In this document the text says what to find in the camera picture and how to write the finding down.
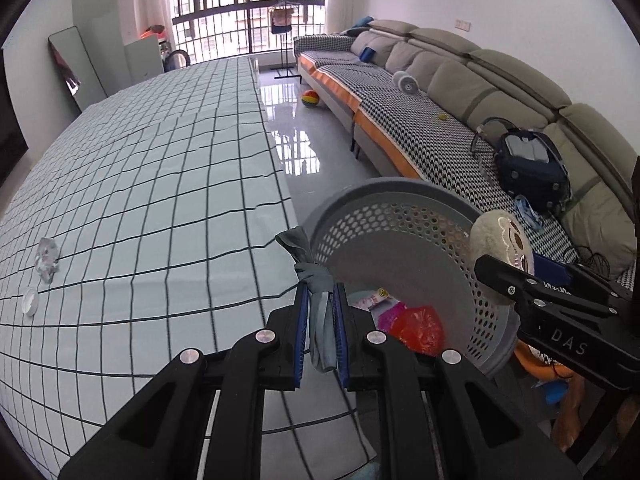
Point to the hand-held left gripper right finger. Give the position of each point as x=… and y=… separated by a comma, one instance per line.
x=341, y=335

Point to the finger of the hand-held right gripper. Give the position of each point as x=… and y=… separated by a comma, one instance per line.
x=552, y=270
x=505, y=280

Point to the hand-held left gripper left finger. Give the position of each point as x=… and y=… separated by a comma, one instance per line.
x=300, y=335

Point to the grey knotted cloth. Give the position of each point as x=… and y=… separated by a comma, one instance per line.
x=320, y=320

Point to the round plush toy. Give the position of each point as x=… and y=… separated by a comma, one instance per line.
x=495, y=235

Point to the red plastic bag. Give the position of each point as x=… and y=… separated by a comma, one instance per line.
x=417, y=330

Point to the grey perforated plastic basket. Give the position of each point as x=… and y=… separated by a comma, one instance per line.
x=400, y=260

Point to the person's right forearm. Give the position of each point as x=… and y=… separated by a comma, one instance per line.
x=572, y=410

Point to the printed snack wrapper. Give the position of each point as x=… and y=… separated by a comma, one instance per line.
x=372, y=299

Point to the small blue item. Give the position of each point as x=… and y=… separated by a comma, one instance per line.
x=556, y=393

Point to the clear blue plastic bag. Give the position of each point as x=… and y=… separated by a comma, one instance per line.
x=529, y=212

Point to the navy blue bag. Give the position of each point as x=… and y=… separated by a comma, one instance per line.
x=530, y=165

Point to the grey sofa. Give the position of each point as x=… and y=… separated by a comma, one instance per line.
x=500, y=75

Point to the houndstooth sofa cover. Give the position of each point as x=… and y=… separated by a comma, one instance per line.
x=390, y=105

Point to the round white fan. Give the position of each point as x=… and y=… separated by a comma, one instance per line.
x=404, y=82

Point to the checked tablecloth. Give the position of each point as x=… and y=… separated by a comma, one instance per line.
x=150, y=160

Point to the colourful ball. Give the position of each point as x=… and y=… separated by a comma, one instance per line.
x=311, y=99

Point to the crumpled clear plastic wrapper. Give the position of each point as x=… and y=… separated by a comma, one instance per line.
x=47, y=260

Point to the blue cushion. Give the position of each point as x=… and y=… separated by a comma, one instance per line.
x=369, y=54

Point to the clear round lid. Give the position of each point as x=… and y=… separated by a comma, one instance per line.
x=30, y=301

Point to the clothes rack stand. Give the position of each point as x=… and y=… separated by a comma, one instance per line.
x=286, y=55

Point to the blue cloth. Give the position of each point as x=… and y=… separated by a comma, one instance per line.
x=362, y=21

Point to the dark round appliance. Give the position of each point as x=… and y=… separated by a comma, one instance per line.
x=175, y=57

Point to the pink hanging garment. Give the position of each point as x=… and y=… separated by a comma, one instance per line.
x=282, y=21

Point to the barred window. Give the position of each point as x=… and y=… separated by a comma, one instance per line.
x=225, y=25

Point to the white panel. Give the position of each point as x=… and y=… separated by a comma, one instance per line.
x=142, y=57

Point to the red basin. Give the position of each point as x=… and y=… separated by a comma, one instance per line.
x=152, y=32

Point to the standing mirror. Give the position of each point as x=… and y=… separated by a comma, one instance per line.
x=75, y=67

